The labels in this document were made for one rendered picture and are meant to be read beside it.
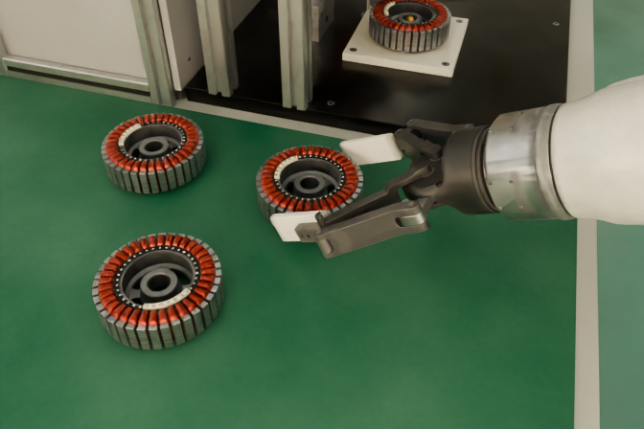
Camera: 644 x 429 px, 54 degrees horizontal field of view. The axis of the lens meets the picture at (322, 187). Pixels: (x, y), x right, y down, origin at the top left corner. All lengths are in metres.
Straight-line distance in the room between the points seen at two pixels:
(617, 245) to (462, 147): 1.33
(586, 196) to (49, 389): 0.44
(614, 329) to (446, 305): 1.07
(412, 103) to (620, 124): 0.38
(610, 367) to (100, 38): 1.23
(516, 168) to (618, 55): 2.21
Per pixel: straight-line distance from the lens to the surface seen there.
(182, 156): 0.70
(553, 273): 0.66
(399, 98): 0.81
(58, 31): 0.90
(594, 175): 0.47
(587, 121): 0.48
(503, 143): 0.50
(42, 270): 0.67
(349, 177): 0.66
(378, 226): 0.54
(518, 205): 0.51
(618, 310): 1.69
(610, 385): 1.55
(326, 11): 0.94
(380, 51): 0.89
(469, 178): 0.52
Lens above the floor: 1.22
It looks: 42 degrees down
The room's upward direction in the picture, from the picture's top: straight up
